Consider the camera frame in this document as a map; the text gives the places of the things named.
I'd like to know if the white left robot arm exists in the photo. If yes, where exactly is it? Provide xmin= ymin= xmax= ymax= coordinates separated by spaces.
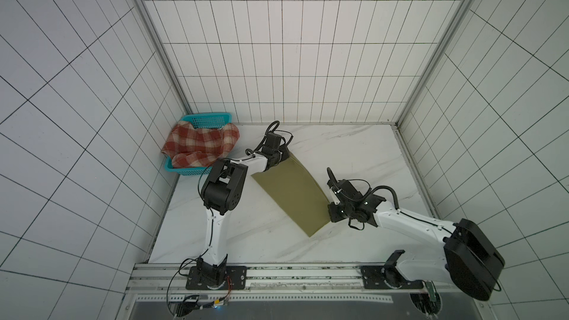
xmin=176 ymin=129 xmax=293 ymax=283

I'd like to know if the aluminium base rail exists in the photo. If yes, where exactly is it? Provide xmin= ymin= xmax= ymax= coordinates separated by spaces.
xmin=126 ymin=263 xmax=455 ymax=303

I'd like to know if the olive green skirt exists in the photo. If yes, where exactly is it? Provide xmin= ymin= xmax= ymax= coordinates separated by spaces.
xmin=252 ymin=155 xmax=330 ymax=237

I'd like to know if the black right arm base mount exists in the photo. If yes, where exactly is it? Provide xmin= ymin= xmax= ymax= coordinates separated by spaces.
xmin=360 ymin=250 xmax=424 ymax=290

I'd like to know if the teal plastic basket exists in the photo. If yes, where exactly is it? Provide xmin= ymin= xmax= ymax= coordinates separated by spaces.
xmin=162 ymin=113 xmax=239 ymax=176

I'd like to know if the aluminium corner post left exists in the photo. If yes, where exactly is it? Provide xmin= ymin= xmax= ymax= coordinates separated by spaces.
xmin=134 ymin=0 xmax=193 ymax=114

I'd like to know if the electronics board with wires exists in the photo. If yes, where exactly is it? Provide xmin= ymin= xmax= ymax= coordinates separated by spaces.
xmin=165 ymin=276 xmax=233 ymax=319

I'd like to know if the aluminium corner post right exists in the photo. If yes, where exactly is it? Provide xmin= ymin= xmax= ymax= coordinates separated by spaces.
xmin=393 ymin=0 xmax=474 ymax=130

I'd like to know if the red plaid skirt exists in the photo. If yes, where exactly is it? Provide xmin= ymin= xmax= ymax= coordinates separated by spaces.
xmin=161 ymin=121 xmax=240 ymax=169

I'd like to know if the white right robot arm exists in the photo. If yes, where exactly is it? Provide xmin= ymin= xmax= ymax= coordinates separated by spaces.
xmin=327 ymin=169 xmax=505 ymax=302

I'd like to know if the aluminium corner post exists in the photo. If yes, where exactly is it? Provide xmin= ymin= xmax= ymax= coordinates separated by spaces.
xmin=134 ymin=0 xmax=193 ymax=114
xmin=393 ymin=0 xmax=474 ymax=130

